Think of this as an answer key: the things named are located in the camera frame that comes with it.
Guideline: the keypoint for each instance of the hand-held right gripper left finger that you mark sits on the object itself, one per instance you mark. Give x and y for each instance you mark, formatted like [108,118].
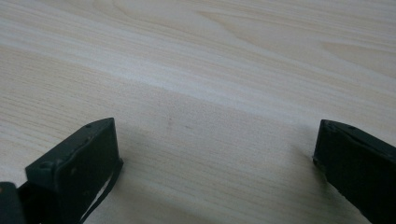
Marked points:
[81,168]

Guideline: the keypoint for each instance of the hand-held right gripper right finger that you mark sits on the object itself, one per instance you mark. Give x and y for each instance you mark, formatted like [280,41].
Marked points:
[358,165]

